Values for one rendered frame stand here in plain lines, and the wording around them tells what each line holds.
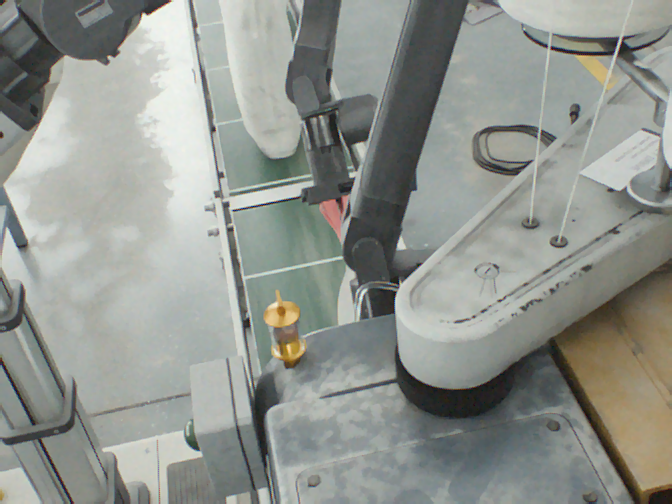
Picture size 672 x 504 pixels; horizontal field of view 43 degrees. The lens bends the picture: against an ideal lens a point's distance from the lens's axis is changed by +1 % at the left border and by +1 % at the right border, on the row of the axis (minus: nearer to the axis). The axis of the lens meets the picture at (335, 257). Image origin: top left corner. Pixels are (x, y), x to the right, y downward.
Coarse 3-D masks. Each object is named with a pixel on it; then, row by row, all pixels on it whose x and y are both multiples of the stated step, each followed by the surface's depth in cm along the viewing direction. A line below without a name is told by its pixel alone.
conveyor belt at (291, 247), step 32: (256, 224) 243; (288, 224) 242; (320, 224) 240; (256, 256) 232; (288, 256) 231; (320, 256) 229; (256, 288) 222; (288, 288) 220; (320, 288) 219; (256, 320) 212; (320, 320) 210
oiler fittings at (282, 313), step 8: (280, 296) 65; (272, 304) 66; (280, 304) 64; (288, 304) 66; (296, 304) 66; (272, 312) 65; (280, 312) 65; (288, 312) 65; (296, 312) 65; (272, 320) 65; (280, 320) 65; (288, 320) 65; (296, 320) 65; (304, 344) 68; (272, 352) 68; (288, 360) 68; (296, 360) 68
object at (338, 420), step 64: (384, 320) 70; (256, 384) 73; (320, 384) 66; (384, 384) 66; (512, 384) 64; (320, 448) 61; (384, 448) 61; (448, 448) 60; (512, 448) 60; (576, 448) 59
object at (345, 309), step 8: (352, 272) 128; (344, 280) 120; (344, 288) 121; (344, 296) 121; (344, 304) 121; (352, 304) 127; (344, 312) 122; (352, 312) 127; (344, 320) 122; (352, 320) 127
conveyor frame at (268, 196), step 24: (288, 0) 384; (192, 24) 357; (192, 48) 329; (336, 96) 288; (336, 120) 299; (360, 144) 263; (216, 168) 267; (216, 192) 253; (264, 192) 256; (288, 192) 255
